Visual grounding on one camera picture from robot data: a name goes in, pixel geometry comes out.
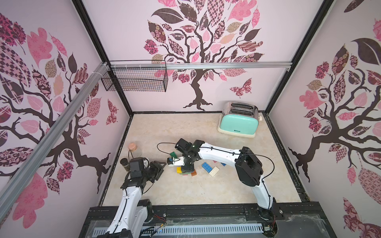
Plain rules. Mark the cork stoppered glass bottle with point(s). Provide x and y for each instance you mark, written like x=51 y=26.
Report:
x=134 y=150

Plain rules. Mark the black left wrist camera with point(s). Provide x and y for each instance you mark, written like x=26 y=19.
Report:
x=138 y=166

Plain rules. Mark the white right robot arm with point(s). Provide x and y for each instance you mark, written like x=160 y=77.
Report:
x=249 y=168

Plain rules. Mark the mint green toaster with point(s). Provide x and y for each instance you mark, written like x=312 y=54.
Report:
x=239 y=119

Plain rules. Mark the aluminium rail left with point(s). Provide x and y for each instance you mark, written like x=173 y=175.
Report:
x=24 y=174

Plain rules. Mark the black wire basket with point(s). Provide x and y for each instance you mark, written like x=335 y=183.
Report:
x=136 y=76

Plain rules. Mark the black enclosure frame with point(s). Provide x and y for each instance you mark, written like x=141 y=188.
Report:
x=301 y=218

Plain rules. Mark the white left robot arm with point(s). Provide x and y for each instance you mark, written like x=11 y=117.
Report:
x=133 y=212

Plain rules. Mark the aluminium rail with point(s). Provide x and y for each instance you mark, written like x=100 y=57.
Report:
x=24 y=174
x=181 y=66

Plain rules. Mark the aluminium rail back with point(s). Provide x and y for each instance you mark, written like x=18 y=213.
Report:
x=181 y=66

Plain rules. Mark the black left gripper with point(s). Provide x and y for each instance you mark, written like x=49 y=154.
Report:
x=159 y=168

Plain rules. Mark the dark green brick left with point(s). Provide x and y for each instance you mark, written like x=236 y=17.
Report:
x=173 y=154

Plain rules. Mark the light blue 2x4 brick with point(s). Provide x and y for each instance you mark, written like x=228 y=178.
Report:
x=207 y=167

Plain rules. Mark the white lego plate brick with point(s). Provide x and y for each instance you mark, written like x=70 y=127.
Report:
x=214 y=171

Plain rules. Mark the small dark labelled bottle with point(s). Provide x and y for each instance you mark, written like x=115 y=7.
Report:
x=125 y=164

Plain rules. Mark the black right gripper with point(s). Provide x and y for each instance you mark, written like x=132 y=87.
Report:
x=187 y=162

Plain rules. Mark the white vented base strip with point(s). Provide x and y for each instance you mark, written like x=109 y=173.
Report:
x=200 y=230

